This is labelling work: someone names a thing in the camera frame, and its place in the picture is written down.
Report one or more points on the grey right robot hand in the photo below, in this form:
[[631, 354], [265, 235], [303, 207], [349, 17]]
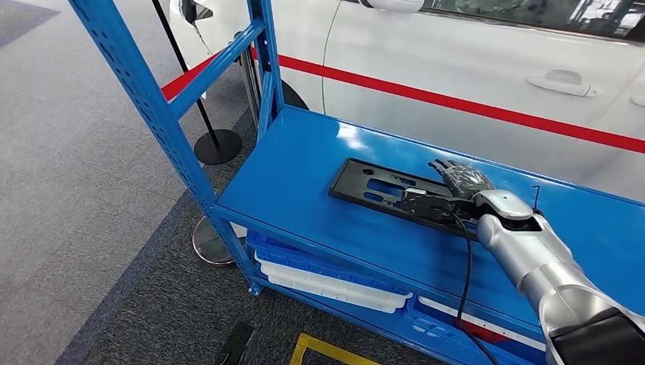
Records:
[[463, 179]]

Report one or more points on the black plastic plate part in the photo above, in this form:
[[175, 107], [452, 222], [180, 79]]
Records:
[[353, 184]]

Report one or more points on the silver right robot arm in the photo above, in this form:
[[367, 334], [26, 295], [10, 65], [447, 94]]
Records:
[[544, 262]]

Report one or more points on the red flat part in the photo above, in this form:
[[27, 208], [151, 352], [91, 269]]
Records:
[[483, 332]]

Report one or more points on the blue metal shelf rack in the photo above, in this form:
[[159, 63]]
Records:
[[302, 176]]

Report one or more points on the red barrier belt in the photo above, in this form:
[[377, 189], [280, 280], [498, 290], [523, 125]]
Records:
[[453, 102]]

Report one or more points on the white car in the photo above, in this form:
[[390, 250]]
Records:
[[453, 60]]

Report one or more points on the black stanchion post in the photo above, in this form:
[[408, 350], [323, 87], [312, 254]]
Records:
[[217, 147]]

